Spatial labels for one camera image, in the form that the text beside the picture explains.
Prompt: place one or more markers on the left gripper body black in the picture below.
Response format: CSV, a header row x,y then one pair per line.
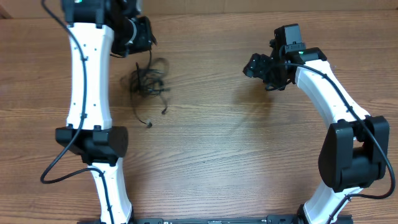
x,y
134,38

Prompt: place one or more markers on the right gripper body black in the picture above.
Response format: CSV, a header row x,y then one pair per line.
x,y
262,67

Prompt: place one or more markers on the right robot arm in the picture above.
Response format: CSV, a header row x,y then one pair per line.
x,y
353,160

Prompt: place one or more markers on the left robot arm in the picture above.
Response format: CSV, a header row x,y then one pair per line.
x,y
98,29

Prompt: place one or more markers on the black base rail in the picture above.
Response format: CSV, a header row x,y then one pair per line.
x,y
217,221

